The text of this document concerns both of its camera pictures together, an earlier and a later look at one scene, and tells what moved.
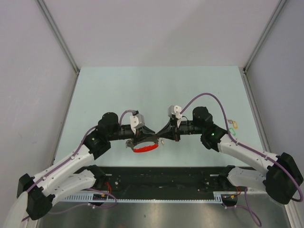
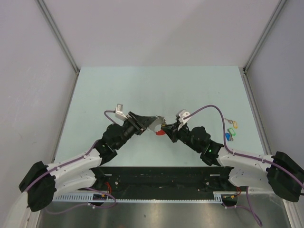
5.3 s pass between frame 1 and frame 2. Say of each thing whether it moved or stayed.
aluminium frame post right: stayed
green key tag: stayed
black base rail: stayed
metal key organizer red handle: moved
